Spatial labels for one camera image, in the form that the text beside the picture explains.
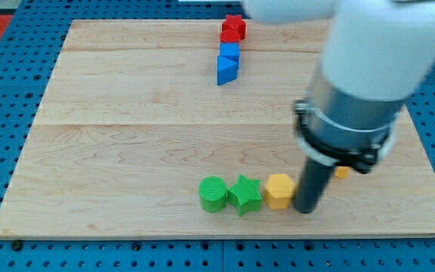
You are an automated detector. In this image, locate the blue triangle block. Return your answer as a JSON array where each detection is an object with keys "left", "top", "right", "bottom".
[{"left": 217, "top": 55, "right": 239, "bottom": 85}]

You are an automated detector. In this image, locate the yellow heart block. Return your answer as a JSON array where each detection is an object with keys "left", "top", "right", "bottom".
[{"left": 334, "top": 166, "right": 351, "bottom": 179}]

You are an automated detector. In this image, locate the wooden board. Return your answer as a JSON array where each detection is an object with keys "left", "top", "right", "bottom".
[{"left": 0, "top": 20, "right": 435, "bottom": 240}]

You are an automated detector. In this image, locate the yellow hexagon block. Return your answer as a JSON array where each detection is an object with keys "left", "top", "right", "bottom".
[{"left": 264, "top": 174, "right": 297, "bottom": 209}]

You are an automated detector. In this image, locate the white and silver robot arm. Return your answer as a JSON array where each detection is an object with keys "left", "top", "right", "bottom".
[{"left": 242, "top": 0, "right": 435, "bottom": 213}]

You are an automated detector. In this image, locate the green cylinder block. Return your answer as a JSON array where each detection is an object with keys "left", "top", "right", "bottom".
[{"left": 199, "top": 176, "right": 227, "bottom": 213}]

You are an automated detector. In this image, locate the red cylinder block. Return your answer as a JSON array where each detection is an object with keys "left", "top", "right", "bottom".
[{"left": 220, "top": 29, "right": 241, "bottom": 43}]

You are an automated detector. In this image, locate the blue cube block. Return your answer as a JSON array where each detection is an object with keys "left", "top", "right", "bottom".
[{"left": 219, "top": 42, "right": 240, "bottom": 64}]

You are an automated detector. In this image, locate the red star block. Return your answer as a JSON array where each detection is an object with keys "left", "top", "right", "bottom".
[{"left": 221, "top": 14, "right": 246, "bottom": 40}]

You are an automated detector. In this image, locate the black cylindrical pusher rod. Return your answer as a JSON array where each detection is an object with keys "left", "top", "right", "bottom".
[{"left": 293, "top": 158, "right": 335, "bottom": 214}]

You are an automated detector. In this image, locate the green star block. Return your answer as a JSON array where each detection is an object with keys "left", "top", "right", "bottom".
[{"left": 227, "top": 175, "right": 262, "bottom": 216}]

